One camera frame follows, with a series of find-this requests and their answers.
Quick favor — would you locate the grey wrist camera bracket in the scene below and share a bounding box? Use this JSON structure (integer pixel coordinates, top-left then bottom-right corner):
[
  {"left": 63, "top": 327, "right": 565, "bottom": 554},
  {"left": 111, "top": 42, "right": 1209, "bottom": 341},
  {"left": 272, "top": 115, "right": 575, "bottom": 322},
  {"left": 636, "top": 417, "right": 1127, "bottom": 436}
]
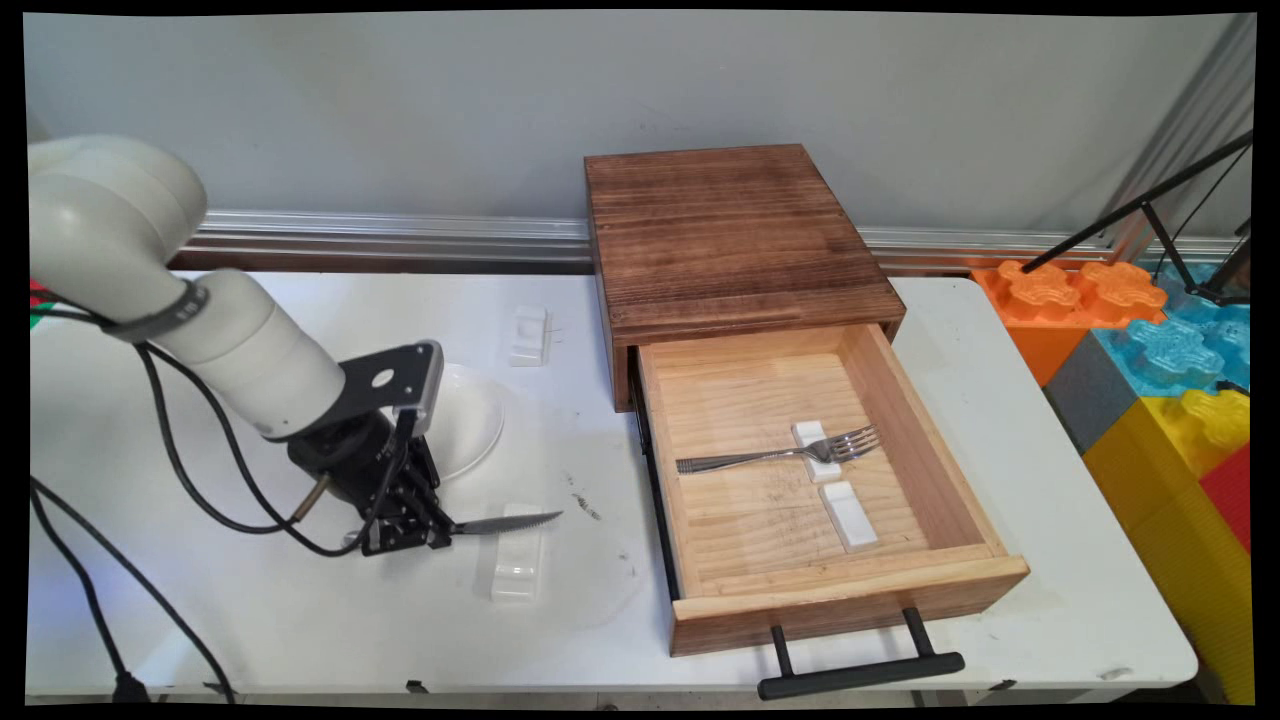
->
[{"left": 338, "top": 340, "right": 446, "bottom": 438}]

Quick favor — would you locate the light wooden drawer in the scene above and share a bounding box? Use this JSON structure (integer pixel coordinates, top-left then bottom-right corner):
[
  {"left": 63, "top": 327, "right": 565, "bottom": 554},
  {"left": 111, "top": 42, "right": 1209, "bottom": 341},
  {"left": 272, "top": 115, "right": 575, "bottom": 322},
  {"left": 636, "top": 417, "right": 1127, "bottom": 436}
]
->
[{"left": 635, "top": 322, "right": 1031, "bottom": 658}]

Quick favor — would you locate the orange foam block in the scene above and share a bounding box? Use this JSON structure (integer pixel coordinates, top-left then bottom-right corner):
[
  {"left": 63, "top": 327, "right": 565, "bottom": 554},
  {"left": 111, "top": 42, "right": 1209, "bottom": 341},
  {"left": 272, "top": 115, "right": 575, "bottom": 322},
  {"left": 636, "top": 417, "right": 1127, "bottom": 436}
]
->
[{"left": 972, "top": 258, "right": 1170, "bottom": 387}]

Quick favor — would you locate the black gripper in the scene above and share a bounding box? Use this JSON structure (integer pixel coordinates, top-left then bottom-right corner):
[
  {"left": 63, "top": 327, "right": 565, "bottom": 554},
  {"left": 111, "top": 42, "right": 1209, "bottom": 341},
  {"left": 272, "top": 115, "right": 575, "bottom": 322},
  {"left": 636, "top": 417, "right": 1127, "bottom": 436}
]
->
[{"left": 288, "top": 410, "right": 457, "bottom": 557}]

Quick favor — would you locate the horizontal aluminium rail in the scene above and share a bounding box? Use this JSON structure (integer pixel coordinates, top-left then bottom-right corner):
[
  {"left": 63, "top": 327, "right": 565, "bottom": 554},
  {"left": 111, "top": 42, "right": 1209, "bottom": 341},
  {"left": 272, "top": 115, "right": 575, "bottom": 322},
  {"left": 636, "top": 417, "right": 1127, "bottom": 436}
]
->
[{"left": 175, "top": 208, "right": 1247, "bottom": 265}]

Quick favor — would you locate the black drawer handle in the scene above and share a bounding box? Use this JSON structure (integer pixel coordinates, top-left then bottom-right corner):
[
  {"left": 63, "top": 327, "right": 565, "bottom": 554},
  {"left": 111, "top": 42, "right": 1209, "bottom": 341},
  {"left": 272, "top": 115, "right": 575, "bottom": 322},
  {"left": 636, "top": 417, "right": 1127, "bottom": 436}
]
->
[{"left": 755, "top": 607, "right": 967, "bottom": 702}]

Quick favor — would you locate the silver table knife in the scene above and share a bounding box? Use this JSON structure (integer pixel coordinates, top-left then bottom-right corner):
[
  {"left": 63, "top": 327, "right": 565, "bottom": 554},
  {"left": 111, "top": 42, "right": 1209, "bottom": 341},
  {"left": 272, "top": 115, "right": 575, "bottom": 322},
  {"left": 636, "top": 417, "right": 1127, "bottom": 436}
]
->
[{"left": 345, "top": 510, "right": 565, "bottom": 550}]

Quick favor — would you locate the long white cutlery rest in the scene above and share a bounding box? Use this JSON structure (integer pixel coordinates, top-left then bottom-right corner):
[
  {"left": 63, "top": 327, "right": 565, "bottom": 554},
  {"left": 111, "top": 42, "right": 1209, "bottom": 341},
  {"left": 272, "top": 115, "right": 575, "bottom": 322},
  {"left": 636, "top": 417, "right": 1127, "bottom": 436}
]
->
[{"left": 489, "top": 503, "right": 547, "bottom": 602}]

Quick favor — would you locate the blue foam block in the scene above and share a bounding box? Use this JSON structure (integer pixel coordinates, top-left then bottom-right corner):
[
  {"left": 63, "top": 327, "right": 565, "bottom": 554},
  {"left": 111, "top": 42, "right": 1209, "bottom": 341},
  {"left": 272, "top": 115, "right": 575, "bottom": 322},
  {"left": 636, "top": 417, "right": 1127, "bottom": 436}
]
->
[{"left": 1094, "top": 262, "right": 1252, "bottom": 399}]

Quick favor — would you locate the small white cutlery rest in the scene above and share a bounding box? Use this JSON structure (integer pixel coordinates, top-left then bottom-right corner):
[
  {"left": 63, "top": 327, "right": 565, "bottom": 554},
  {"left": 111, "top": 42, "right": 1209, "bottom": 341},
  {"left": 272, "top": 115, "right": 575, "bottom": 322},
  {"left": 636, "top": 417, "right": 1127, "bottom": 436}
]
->
[{"left": 509, "top": 305, "right": 552, "bottom": 368}]

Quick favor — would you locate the black cable with black plug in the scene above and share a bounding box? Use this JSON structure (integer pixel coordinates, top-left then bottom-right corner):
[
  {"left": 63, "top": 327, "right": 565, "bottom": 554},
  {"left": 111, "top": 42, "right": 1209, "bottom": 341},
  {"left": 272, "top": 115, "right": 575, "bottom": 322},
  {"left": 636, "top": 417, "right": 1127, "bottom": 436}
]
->
[{"left": 30, "top": 492, "right": 151, "bottom": 703}]

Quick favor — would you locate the black tripod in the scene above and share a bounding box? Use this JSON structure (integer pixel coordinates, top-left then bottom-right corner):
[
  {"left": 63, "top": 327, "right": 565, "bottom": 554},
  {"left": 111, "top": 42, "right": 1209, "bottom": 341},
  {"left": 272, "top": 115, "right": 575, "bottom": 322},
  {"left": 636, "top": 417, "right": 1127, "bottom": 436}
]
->
[{"left": 1020, "top": 130, "right": 1254, "bottom": 307}]

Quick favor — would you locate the black cable with silver connector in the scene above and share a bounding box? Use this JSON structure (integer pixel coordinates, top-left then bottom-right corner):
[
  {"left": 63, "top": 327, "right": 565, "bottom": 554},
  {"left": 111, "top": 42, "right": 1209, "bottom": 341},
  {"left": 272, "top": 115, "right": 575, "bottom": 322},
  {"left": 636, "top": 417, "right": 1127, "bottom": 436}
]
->
[{"left": 30, "top": 476, "right": 238, "bottom": 704}]

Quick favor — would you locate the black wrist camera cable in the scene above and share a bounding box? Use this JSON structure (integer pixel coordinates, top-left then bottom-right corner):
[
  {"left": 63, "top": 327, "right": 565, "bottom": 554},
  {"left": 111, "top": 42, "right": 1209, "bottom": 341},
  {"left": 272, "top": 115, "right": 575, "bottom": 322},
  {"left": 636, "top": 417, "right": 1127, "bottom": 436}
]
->
[{"left": 30, "top": 305, "right": 417, "bottom": 559}]

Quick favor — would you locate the grey foam block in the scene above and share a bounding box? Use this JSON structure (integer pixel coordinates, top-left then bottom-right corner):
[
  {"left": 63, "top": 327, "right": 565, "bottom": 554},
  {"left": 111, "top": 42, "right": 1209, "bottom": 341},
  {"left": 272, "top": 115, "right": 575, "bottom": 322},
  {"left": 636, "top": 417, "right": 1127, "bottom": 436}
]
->
[{"left": 1043, "top": 330, "right": 1142, "bottom": 456}]

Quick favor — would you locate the white ceramic plate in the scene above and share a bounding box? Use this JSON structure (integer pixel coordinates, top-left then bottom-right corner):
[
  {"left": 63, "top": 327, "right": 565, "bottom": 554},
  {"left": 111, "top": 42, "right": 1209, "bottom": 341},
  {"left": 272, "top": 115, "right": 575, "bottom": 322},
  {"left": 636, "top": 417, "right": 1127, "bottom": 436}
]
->
[{"left": 428, "top": 362, "right": 505, "bottom": 482}]

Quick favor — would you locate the silver fork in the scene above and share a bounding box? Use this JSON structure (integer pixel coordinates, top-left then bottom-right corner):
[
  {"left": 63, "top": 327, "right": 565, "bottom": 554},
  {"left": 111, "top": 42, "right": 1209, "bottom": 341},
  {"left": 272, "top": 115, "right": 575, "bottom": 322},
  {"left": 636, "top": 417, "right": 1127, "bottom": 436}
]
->
[{"left": 674, "top": 425, "right": 882, "bottom": 475}]

